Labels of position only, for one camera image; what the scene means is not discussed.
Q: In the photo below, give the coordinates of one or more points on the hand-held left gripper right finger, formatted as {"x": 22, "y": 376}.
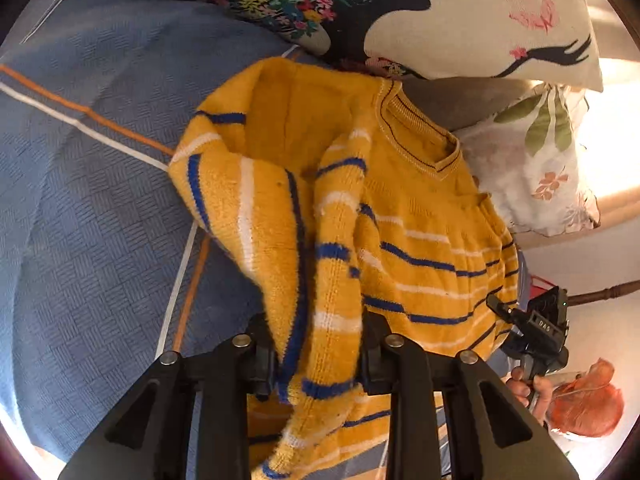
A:
{"x": 370, "y": 360}

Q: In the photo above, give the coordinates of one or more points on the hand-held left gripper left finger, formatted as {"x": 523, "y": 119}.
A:
{"x": 264, "y": 360}

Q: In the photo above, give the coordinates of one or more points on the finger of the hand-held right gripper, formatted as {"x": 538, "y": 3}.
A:
{"x": 502, "y": 307}

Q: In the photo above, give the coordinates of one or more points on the yellow striped knit sweater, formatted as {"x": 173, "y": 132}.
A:
{"x": 420, "y": 220}

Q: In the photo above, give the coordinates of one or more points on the person's right hand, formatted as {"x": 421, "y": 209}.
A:
{"x": 542, "y": 392}

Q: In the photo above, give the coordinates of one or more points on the red plastic bag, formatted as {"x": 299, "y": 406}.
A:
{"x": 590, "y": 400}

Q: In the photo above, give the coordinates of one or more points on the white floral leaf pillow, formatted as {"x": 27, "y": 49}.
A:
{"x": 530, "y": 180}

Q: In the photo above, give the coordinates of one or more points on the blue woven blanket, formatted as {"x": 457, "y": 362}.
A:
{"x": 100, "y": 185}

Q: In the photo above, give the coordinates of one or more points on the cream printed figure pillow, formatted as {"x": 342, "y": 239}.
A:
{"x": 475, "y": 0}

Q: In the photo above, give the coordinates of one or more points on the dark wooden rail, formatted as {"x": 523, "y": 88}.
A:
{"x": 607, "y": 294}

